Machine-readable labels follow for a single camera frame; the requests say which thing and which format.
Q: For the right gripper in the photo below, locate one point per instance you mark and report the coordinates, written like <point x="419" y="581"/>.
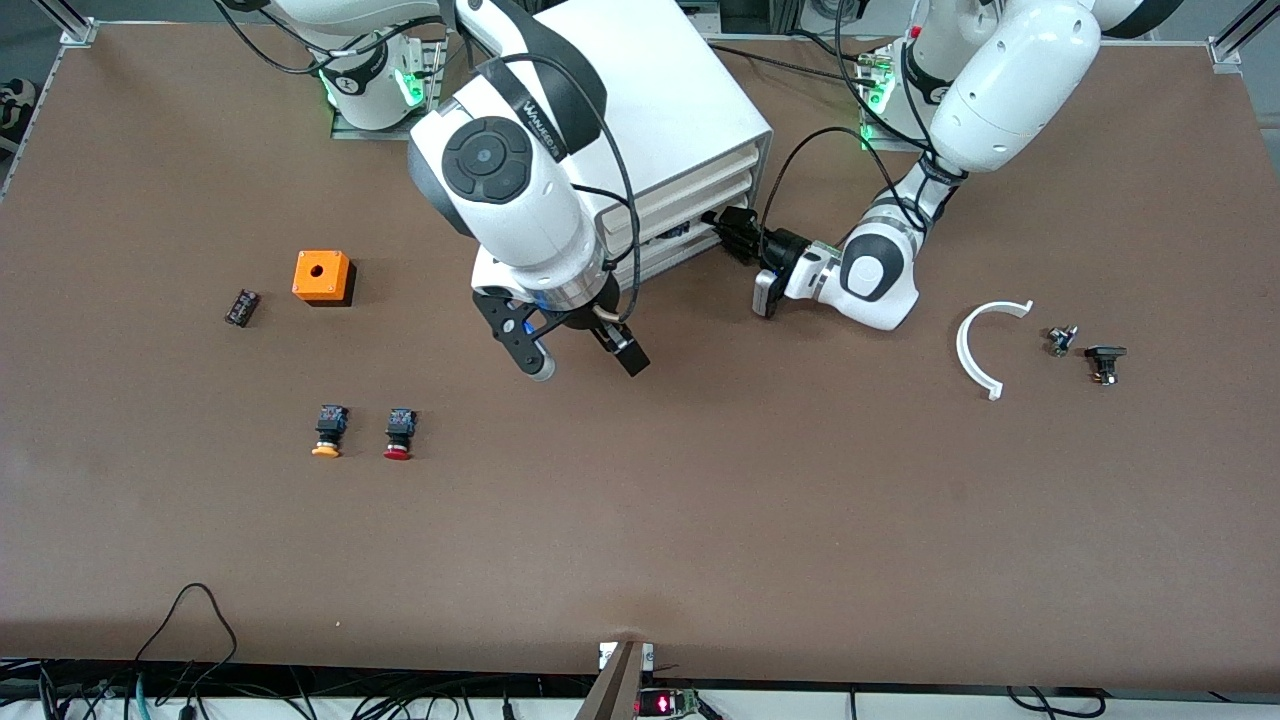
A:
<point x="581" y="321"/>

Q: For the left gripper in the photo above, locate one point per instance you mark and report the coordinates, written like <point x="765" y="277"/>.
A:
<point x="782" y="247"/>

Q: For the cream cabinet drawer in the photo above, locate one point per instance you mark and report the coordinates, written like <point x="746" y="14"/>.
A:
<point x="705" y="200"/>
<point x="690" y="250"/>
<point x="700" y="180"/>

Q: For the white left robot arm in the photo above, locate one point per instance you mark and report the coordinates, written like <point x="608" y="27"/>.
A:
<point x="1010" y="90"/>

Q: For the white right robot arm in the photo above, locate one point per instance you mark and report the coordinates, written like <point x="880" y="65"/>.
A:
<point x="520" y="210"/>

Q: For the white drawer cabinet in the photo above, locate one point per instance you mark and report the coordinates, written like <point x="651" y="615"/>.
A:
<point x="680" y="90"/>

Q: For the red mushroom push button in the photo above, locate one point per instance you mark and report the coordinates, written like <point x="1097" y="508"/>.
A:
<point x="401" y="425"/>

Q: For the yellow mushroom push button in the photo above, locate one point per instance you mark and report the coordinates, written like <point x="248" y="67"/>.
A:
<point x="331" y="422"/>

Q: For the white curved plastic part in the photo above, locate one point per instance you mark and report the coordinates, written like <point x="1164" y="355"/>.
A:
<point x="962" y="350"/>

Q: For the device with red display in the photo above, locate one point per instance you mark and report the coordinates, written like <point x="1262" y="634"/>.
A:
<point x="665" y="705"/>

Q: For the dark cylindrical capacitor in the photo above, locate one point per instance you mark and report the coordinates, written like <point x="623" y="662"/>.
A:
<point x="242" y="307"/>

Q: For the black white shoe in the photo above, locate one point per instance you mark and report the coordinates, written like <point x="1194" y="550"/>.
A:
<point x="15" y="100"/>

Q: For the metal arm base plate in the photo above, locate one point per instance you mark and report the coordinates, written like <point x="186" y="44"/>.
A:
<point x="370" y="132"/>
<point x="895" y="143"/>

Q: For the orange button enclosure box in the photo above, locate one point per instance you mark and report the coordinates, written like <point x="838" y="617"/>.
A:
<point x="335" y="285"/>

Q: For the white mounting bracket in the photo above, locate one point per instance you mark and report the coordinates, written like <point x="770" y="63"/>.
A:
<point x="605" y="656"/>

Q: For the small metal switch part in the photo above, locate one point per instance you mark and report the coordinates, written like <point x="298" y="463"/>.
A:
<point x="1060" y="342"/>

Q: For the small black switch part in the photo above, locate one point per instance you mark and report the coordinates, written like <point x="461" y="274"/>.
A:
<point x="1105" y="353"/>

